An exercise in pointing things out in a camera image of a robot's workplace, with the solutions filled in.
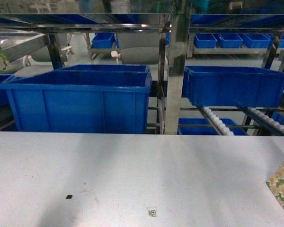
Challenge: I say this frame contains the blue bin on rollers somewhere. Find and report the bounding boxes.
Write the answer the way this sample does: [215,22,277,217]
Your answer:
[185,66,284,108]

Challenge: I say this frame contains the big blue bin near table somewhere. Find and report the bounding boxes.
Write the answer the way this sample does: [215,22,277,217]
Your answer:
[0,70,152,134]

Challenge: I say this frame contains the QR code sticker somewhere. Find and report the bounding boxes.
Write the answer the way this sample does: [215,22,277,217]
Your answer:
[147,206,158,217]

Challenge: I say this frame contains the steel upright post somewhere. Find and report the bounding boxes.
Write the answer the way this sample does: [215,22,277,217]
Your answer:
[164,0,192,135]

